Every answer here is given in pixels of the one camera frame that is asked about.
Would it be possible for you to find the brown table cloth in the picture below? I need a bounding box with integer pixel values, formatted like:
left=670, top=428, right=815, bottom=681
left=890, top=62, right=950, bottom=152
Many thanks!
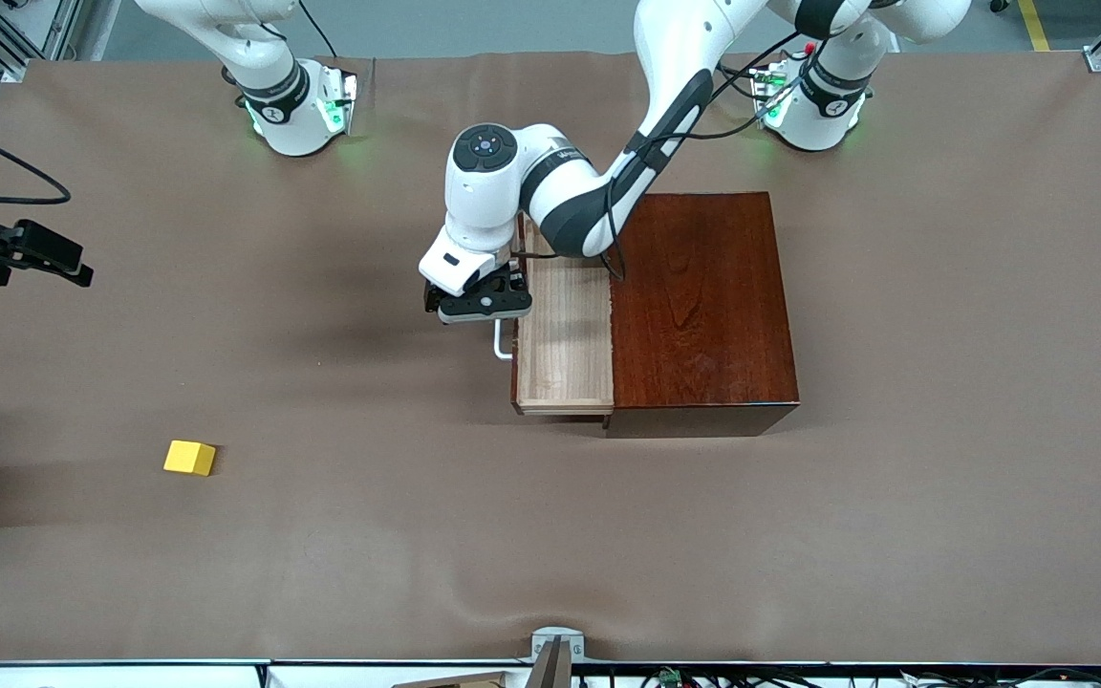
left=0, top=50, right=1101, bottom=666

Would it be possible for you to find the black cable bundle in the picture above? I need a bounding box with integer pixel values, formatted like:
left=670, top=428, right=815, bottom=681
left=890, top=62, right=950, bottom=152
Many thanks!
left=574, top=665, right=1101, bottom=688

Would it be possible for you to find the grey metal bracket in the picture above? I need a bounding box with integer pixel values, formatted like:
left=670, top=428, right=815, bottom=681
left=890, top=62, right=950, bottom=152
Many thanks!
left=529, top=626, right=587, bottom=664

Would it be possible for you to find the brown cardboard piece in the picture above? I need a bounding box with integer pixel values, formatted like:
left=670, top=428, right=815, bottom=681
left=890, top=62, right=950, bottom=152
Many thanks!
left=391, top=671, right=513, bottom=688

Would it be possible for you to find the light wooden drawer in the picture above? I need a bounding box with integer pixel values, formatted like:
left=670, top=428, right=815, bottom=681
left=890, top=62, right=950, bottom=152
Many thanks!
left=494, top=212, right=615, bottom=418

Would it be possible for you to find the yellow block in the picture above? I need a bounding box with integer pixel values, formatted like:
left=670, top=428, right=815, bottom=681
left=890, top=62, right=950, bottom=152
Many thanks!
left=163, top=440, right=217, bottom=477

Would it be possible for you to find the dark red wooden cabinet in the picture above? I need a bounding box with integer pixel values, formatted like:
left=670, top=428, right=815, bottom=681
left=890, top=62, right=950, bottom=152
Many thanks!
left=605, top=191, right=801, bottom=440

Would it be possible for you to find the aluminium camera post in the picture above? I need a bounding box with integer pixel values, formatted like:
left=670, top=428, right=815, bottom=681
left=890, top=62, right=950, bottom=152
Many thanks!
left=524, top=637, right=573, bottom=688

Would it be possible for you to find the black base cable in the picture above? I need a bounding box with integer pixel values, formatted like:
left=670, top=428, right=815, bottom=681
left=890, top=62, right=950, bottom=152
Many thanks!
left=715, top=53, right=771, bottom=101
left=297, top=0, right=337, bottom=58

